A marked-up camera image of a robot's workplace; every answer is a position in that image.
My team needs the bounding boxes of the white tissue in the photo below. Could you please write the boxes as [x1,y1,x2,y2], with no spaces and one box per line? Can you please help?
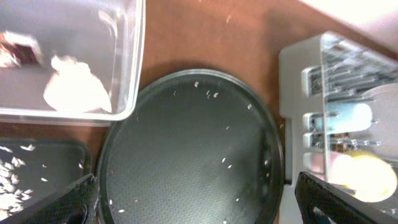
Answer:
[43,55,112,113]

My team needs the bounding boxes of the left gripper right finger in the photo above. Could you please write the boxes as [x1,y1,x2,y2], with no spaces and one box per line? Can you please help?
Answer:
[295,172,397,224]

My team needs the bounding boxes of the brown snack wrapper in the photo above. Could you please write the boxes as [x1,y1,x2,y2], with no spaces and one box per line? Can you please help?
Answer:
[1,30,44,68]

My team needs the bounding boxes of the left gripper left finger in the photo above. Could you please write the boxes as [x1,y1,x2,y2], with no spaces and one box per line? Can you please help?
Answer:
[1,174,100,224]

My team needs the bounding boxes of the pink cup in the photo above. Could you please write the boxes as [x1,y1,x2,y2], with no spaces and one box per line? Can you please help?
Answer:
[303,152,340,174]

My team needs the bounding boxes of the black rectangular tray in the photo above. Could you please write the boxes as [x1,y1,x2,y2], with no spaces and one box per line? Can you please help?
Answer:
[1,138,91,220]

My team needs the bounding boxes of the blue cup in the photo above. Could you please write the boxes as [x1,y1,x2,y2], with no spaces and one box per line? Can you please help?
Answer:
[325,102,373,134]

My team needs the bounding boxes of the yellow bowl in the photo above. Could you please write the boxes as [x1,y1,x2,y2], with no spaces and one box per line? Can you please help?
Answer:
[328,151,397,203]

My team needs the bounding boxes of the clear plastic bin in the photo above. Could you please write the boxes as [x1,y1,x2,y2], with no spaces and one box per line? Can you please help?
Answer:
[1,0,146,126]

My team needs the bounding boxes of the round black tray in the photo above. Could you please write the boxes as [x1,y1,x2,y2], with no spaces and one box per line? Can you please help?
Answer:
[97,69,284,224]

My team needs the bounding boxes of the white plate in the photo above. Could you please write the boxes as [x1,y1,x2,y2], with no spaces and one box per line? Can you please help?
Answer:
[360,83,397,161]

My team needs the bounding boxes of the food scraps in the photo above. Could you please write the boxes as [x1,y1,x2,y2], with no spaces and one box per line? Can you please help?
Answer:
[1,143,53,220]

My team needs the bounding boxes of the grey dishwasher rack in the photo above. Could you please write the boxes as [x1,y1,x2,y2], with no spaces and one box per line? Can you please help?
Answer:
[278,30,398,224]

